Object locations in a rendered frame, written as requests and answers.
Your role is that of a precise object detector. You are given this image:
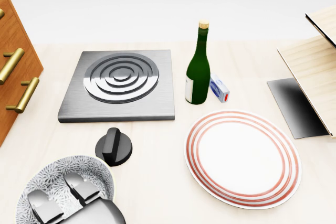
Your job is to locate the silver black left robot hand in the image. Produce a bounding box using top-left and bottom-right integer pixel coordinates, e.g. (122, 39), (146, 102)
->
(27, 173), (127, 224)

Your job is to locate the grey white patterned bowl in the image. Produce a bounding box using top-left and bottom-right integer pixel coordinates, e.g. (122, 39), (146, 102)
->
(15, 155), (117, 224)

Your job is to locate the flat grey stove plate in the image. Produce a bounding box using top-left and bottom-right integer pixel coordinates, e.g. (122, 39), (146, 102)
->
(57, 49), (176, 124)

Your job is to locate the white plate with red rings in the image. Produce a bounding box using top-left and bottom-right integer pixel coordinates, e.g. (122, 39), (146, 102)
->
(184, 110), (302, 210)

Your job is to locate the round black stove knob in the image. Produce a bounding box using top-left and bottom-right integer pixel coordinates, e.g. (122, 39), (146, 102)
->
(94, 127), (134, 167)

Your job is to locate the wooden cabinet with drawers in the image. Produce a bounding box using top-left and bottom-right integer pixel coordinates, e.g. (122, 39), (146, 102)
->
(0, 0), (45, 147)

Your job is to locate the green glass wine bottle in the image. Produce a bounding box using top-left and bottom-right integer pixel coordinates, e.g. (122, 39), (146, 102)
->
(184, 19), (212, 105)

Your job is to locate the small blue white box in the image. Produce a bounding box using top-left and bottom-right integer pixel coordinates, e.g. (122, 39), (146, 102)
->
(209, 72), (230, 104)

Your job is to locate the pale wooden rack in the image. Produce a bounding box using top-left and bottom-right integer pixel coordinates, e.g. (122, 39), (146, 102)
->
(266, 5), (336, 140)

